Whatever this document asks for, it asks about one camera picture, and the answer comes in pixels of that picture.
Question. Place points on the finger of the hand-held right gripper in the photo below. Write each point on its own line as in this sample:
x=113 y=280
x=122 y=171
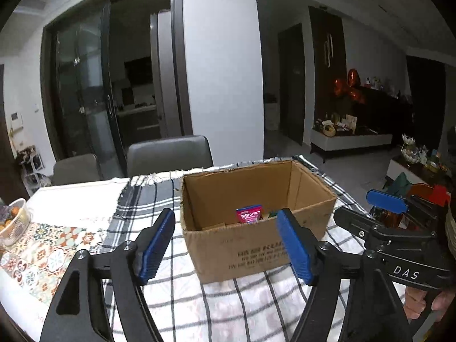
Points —
x=386 y=199
x=359 y=224

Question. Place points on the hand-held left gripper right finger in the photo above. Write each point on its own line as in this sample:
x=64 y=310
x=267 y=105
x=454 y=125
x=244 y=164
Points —
x=295 y=247

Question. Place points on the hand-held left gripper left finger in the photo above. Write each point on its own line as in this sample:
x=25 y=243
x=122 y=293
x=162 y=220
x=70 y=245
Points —
x=156 y=245

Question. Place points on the orange snack packet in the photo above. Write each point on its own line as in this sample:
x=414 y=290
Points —
x=390 y=218

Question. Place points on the pink snack packet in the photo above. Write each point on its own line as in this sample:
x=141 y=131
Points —
x=249 y=215

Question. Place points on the cardboard box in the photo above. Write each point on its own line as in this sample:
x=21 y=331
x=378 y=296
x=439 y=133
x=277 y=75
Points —
x=228 y=249

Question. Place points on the person's right hand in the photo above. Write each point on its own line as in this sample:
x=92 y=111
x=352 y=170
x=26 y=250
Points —
x=416 y=301

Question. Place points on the green cloth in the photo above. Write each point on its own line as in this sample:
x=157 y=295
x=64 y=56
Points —
x=400 y=183

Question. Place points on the white coffee table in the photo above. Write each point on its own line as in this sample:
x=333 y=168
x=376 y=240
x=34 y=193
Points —
x=399 y=169

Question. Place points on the red paper item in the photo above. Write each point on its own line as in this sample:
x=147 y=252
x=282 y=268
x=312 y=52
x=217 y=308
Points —
x=438 y=195

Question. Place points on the flower shaped ornament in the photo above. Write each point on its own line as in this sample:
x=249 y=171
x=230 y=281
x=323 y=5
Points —
x=410 y=149

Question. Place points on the low white bench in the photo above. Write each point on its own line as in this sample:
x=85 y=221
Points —
x=352 y=142

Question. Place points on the dark sideboard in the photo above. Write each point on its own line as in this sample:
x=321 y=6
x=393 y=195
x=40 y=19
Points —
x=384 y=114

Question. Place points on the grey plaid cloth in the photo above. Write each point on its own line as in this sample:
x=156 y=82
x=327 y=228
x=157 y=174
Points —
x=213 y=310

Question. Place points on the large grey chair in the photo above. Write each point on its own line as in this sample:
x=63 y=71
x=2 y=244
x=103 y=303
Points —
x=167 y=156

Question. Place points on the woven basket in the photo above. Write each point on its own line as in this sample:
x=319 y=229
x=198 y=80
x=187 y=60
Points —
x=329 y=130

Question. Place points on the patterned tablecloth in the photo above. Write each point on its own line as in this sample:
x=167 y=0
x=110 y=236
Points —
x=64 y=221

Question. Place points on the small grey chair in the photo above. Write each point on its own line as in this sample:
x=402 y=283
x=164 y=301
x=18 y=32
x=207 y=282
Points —
x=76 y=171

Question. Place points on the red foil balloons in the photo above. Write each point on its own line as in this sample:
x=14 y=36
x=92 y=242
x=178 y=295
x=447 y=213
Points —
x=351 y=85

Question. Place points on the white fruit bowl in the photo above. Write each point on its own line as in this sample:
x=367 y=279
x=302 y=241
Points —
x=17 y=224

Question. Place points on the dark room door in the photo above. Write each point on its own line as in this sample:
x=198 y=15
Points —
x=292 y=85

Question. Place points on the small storage rack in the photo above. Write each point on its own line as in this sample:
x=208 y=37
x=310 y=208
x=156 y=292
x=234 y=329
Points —
x=30 y=167

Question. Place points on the tall dark cabinet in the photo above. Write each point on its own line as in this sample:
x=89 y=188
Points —
x=326 y=53

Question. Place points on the glass sliding door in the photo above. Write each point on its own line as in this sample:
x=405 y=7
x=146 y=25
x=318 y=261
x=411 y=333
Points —
x=82 y=89

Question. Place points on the wall intercom panel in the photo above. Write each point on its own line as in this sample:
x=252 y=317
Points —
x=16 y=121

